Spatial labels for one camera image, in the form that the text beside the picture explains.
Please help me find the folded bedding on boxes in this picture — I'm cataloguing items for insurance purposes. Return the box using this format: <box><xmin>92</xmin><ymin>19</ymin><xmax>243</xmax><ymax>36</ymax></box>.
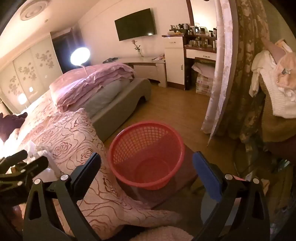
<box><xmin>191</xmin><ymin>59</ymin><xmax>216</xmax><ymax>78</ymax></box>

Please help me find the tall white cabinet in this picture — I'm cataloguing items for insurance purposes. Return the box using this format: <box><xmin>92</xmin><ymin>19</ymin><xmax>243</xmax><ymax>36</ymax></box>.
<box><xmin>164</xmin><ymin>36</ymin><xmax>186</xmax><ymax>91</ymax></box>

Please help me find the pink rose-patterned blanket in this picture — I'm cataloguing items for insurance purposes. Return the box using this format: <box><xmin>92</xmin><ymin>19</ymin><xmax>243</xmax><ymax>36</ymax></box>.
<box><xmin>14</xmin><ymin>108</ymin><xmax>183</xmax><ymax>240</ymax></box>

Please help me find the stack of cardboard boxes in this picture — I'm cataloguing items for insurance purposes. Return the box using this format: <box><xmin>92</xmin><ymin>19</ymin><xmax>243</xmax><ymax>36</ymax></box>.
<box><xmin>195</xmin><ymin>74</ymin><xmax>213</xmax><ymax>96</ymax></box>

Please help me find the grey upholstered bed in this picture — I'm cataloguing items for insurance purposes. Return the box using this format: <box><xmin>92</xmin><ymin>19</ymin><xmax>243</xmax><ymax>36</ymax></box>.
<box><xmin>81</xmin><ymin>77</ymin><xmax>152</xmax><ymax>142</ymax></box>

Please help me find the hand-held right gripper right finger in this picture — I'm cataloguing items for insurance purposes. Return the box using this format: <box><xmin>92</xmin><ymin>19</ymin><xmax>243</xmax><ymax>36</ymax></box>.
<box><xmin>192</xmin><ymin>151</ymin><xmax>271</xmax><ymax>241</ymax></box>

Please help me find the purple cloth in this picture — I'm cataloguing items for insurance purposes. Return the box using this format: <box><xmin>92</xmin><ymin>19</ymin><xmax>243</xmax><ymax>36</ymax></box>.
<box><xmin>0</xmin><ymin>112</ymin><xmax>28</xmax><ymax>143</ymax></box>

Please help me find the red plastic mesh basket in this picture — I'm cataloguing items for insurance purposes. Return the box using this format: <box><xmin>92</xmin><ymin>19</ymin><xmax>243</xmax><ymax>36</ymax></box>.
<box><xmin>107</xmin><ymin>120</ymin><xmax>186</xmax><ymax>188</ymax></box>

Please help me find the white tissue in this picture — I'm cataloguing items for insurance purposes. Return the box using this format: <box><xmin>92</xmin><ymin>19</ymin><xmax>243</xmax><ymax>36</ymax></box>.
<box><xmin>25</xmin><ymin>141</ymin><xmax>58</xmax><ymax>163</ymax></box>

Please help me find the folded pink quilt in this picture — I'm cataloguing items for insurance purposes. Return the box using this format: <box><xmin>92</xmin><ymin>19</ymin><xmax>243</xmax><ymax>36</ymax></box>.
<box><xmin>49</xmin><ymin>63</ymin><xmax>135</xmax><ymax>113</ymax></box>

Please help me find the brown floral curtain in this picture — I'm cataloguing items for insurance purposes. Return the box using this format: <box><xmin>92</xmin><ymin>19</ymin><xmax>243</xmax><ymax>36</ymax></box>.
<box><xmin>217</xmin><ymin>0</ymin><xmax>271</xmax><ymax>144</ymax></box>

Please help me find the dark wood dressing table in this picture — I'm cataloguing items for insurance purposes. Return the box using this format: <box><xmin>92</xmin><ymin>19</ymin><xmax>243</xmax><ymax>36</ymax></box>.
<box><xmin>184</xmin><ymin>34</ymin><xmax>218</xmax><ymax>91</ymax></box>

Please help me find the row of cosmetic bottles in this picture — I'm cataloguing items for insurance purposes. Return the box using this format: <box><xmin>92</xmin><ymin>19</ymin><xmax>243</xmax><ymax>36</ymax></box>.
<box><xmin>170</xmin><ymin>23</ymin><xmax>218</xmax><ymax>49</ymax></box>

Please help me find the round glowing lamp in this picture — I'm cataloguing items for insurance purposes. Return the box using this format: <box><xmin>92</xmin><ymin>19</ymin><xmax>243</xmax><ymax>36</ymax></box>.
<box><xmin>70</xmin><ymin>47</ymin><xmax>90</xmax><ymax>67</ymax></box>

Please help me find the pale pink garment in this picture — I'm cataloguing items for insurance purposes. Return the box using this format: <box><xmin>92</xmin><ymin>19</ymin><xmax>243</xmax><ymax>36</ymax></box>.
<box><xmin>261</xmin><ymin>37</ymin><xmax>296</xmax><ymax>90</ymax></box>

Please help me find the round ceiling light fixture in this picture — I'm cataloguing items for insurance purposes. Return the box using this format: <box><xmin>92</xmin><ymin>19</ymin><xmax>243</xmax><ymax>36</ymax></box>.
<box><xmin>20</xmin><ymin>0</ymin><xmax>51</xmax><ymax>21</ymax></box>

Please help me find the clothes pile on chair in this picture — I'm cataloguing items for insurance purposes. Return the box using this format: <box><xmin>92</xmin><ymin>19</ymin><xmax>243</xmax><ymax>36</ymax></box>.
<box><xmin>248</xmin><ymin>50</ymin><xmax>296</xmax><ymax>118</ymax></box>

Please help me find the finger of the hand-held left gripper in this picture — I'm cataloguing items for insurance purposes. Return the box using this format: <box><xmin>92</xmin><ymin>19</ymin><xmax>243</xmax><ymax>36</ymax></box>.
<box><xmin>14</xmin><ymin>156</ymin><xmax>49</xmax><ymax>184</ymax></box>
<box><xmin>0</xmin><ymin>149</ymin><xmax>28</xmax><ymax>172</ymax></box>

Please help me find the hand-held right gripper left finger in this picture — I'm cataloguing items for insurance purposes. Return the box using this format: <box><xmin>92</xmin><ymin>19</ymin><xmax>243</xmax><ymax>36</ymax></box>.
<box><xmin>23</xmin><ymin>152</ymin><xmax>102</xmax><ymax>241</ymax></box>

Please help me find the rose in vase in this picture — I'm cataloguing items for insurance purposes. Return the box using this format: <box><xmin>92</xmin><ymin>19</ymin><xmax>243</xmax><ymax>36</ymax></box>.
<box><xmin>131</xmin><ymin>39</ymin><xmax>143</xmax><ymax>57</ymax></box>

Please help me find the wall television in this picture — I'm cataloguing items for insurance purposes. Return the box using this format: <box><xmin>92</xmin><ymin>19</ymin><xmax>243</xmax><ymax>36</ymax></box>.
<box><xmin>114</xmin><ymin>8</ymin><xmax>155</xmax><ymax>42</ymax></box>

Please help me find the low white console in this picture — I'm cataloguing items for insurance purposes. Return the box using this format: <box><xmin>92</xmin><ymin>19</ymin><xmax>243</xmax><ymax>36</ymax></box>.
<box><xmin>119</xmin><ymin>57</ymin><xmax>168</xmax><ymax>88</ymax></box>

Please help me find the floral sliding-door wardrobe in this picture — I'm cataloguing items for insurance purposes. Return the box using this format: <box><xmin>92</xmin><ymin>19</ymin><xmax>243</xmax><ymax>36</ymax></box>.
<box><xmin>0</xmin><ymin>35</ymin><xmax>63</xmax><ymax>114</ymax></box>

